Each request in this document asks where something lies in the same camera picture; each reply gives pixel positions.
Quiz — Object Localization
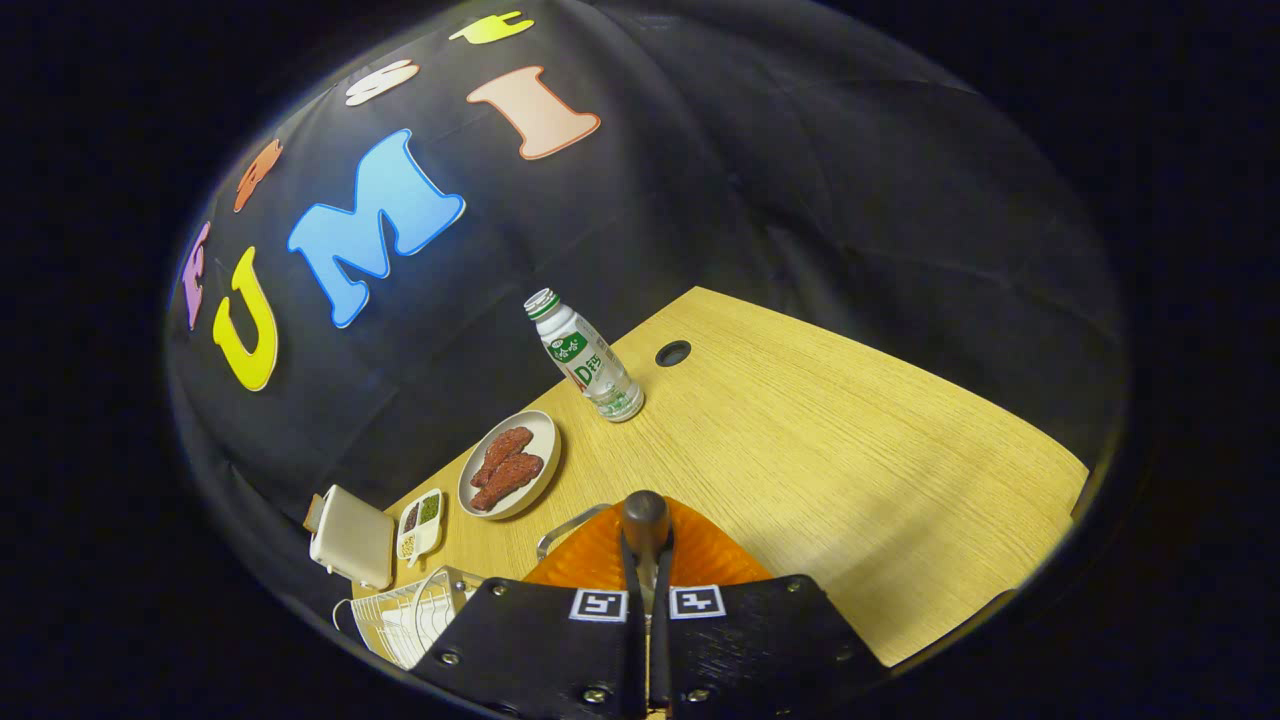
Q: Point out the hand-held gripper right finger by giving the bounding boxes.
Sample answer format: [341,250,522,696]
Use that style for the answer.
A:
[650,497,892,720]

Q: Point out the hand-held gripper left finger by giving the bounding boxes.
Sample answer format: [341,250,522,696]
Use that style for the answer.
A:
[410,500,651,720]

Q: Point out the metal wire basket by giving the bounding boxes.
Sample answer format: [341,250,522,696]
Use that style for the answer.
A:
[536,503,613,562]

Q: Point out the white wire dish rack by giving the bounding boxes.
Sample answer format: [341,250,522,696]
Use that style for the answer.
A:
[332,565,487,672]

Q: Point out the metal spoon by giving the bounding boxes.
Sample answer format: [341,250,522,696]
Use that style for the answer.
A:
[620,490,673,717]

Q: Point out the white divided dish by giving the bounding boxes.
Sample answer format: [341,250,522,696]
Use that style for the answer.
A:
[396,488,445,568]

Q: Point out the beige round plate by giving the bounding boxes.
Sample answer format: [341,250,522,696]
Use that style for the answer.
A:
[457,410,563,522]

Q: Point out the white drip tray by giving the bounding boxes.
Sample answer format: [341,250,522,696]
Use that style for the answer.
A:
[378,598,433,663]

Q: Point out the red meat piece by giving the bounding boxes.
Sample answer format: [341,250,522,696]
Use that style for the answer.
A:
[470,427,536,489]
[471,453,546,514]

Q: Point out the white toaster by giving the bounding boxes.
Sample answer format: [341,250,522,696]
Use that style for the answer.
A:
[309,485,398,592]

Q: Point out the white drink bottle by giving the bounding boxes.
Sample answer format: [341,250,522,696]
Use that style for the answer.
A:
[523,288,646,425]

